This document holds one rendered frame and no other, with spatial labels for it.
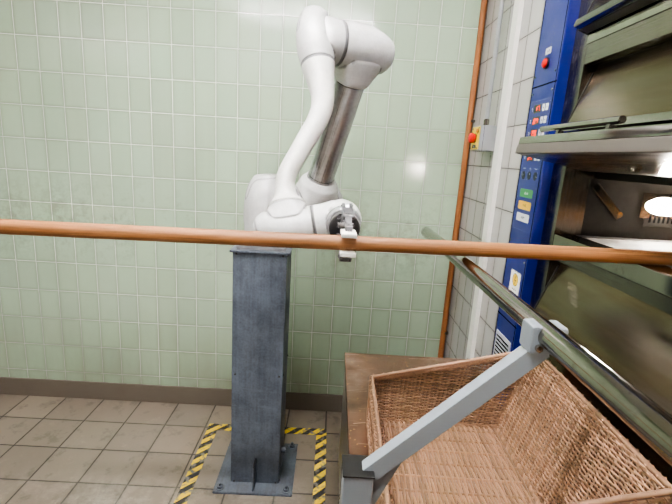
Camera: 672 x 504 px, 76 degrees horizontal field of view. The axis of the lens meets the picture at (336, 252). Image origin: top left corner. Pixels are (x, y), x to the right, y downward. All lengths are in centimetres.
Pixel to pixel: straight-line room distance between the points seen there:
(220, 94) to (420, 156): 98
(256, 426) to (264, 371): 25
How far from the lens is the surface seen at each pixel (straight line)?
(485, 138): 186
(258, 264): 162
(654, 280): 105
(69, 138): 245
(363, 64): 144
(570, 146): 105
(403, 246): 86
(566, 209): 138
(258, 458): 199
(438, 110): 217
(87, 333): 263
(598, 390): 49
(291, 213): 114
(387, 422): 140
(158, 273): 236
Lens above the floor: 136
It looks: 13 degrees down
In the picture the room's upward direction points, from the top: 4 degrees clockwise
